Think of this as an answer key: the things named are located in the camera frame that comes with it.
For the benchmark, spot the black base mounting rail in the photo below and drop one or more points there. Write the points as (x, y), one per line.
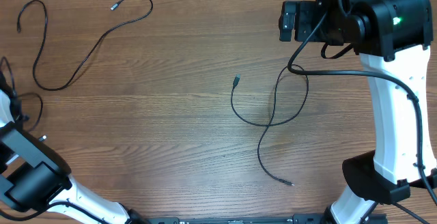
(294, 219)

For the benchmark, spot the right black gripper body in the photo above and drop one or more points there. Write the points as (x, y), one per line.
(327, 32)

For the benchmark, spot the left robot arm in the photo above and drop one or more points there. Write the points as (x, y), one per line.
(44, 183)

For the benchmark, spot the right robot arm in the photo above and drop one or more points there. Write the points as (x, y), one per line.
(392, 39)

